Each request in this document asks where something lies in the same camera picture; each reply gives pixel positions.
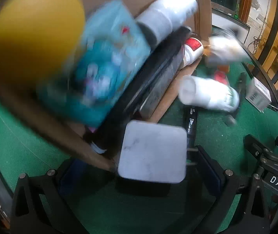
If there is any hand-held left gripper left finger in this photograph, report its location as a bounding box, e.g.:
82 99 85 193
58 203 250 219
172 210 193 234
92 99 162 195
10 158 86 234

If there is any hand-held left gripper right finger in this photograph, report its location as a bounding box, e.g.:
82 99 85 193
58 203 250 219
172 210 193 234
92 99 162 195
195 145 271 234

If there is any cardboard box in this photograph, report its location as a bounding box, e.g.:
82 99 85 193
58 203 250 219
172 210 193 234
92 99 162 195
0 0 213 173

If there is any small white printed box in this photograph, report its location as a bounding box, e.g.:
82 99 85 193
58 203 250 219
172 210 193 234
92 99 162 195
245 77 272 112

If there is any white bottle green label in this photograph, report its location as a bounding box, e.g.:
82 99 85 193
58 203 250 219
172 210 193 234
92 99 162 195
179 75 240 112

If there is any white square box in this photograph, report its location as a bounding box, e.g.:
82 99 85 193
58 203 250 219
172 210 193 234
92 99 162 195
118 121 187 184

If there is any black marker pink cap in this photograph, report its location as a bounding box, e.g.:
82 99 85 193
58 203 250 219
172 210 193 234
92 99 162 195
90 26 191 154

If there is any white bottle red label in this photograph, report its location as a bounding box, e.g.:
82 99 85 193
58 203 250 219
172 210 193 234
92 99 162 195
182 37 204 67

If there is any blue tissue pack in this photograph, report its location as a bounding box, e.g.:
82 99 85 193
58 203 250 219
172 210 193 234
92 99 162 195
37 0 152 127

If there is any yellow tape roll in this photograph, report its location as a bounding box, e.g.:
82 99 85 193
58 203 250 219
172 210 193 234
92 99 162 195
0 0 86 84

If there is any plain white bottle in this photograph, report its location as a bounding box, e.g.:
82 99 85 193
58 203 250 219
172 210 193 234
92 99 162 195
136 0 199 43

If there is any red snack packet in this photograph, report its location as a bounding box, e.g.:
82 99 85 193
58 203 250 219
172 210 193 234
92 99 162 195
213 70 229 85

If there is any silver foil snack packet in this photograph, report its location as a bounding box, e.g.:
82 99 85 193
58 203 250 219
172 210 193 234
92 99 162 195
204 28 248 68

